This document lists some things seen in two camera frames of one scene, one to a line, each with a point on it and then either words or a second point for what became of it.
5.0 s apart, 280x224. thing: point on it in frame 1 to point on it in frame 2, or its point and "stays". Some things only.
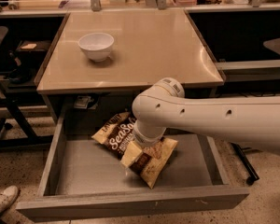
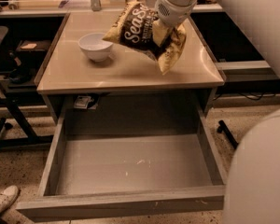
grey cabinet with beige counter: (100, 62) stays
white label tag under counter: (82, 102) stays
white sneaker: (0, 203) stays
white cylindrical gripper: (148, 139) to (172, 12)
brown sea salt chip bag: (118, 133) to (134, 28)
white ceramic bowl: (97, 46) stays
